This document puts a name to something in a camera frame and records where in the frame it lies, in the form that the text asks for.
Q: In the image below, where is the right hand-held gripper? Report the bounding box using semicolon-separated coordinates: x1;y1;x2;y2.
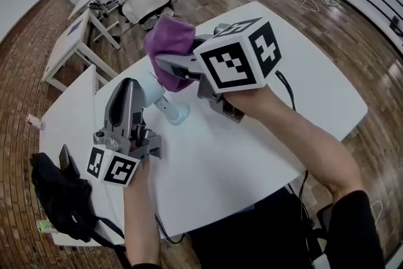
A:
156;17;283;105

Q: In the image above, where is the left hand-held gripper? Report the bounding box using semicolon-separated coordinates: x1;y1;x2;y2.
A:
86;77;163;188

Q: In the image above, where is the purple cloth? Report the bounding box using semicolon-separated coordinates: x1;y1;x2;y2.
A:
143;13;198;94

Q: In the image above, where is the person's left forearm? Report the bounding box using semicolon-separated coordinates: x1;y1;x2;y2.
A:
123;159;162;267

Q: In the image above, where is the person's right forearm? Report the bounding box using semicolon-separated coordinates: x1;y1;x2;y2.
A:
225;84;365;202

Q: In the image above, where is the person's left hand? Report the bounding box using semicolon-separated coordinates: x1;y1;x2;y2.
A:
129;123;144;149

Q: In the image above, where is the person's right hand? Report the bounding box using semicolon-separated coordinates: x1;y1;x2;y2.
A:
220;99;246;123

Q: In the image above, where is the black phone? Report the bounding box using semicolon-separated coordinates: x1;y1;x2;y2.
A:
59;144;73;171

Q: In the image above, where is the purple paper sheet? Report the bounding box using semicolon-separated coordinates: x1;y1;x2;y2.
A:
69;21;84;37

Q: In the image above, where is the black backpack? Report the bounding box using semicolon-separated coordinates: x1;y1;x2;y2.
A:
30;152;127;249

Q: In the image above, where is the person's black clothing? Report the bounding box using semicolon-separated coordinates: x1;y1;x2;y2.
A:
187;187;387;269

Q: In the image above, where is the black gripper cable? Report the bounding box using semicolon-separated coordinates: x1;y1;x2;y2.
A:
275;69;319;265
154;214;185;245

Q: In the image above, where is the white cord loop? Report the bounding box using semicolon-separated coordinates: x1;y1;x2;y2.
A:
370;200;383;226

